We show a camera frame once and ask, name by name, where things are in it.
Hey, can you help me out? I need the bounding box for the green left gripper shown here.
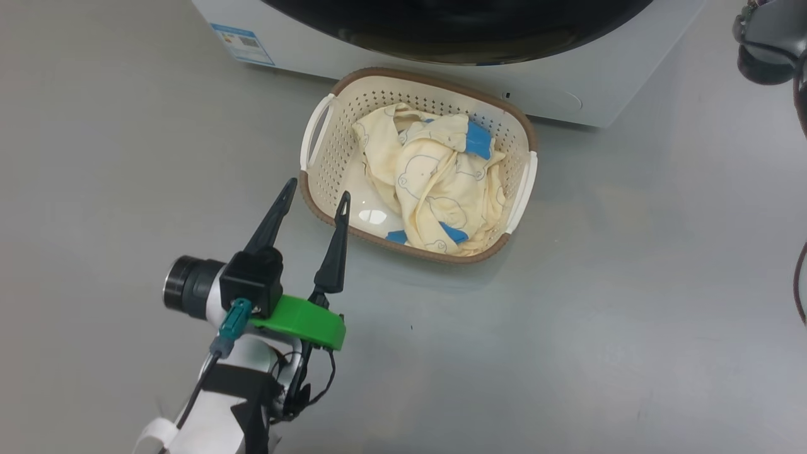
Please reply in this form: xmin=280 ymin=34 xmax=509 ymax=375
xmin=164 ymin=178 xmax=351 ymax=373

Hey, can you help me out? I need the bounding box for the yellow garment with blue cuffs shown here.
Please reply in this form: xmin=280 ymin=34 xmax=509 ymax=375
xmin=352 ymin=103 xmax=508 ymax=256

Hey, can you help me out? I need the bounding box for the cream perforated laundry basket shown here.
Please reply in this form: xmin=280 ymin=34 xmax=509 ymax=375
xmin=299 ymin=67 xmax=538 ymax=264

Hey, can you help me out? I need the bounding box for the white washing machine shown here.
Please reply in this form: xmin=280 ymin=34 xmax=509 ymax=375
xmin=192 ymin=0 xmax=707 ymax=129

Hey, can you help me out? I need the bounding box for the blue energy label sticker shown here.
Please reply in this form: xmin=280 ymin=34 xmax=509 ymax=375
xmin=210 ymin=23 xmax=276 ymax=67

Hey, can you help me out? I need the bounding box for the teal left camera cable connector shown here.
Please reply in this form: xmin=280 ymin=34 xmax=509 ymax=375
xmin=158 ymin=298 xmax=253 ymax=454

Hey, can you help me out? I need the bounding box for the thin black left gripper cable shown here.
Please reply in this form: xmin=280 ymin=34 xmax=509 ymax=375
xmin=281 ymin=344 xmax=336 ymax=420

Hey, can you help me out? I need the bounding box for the thin dark right arm cable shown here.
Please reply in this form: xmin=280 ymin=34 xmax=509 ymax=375
xmin=791 ymin=57 xmax=807 ymax=325

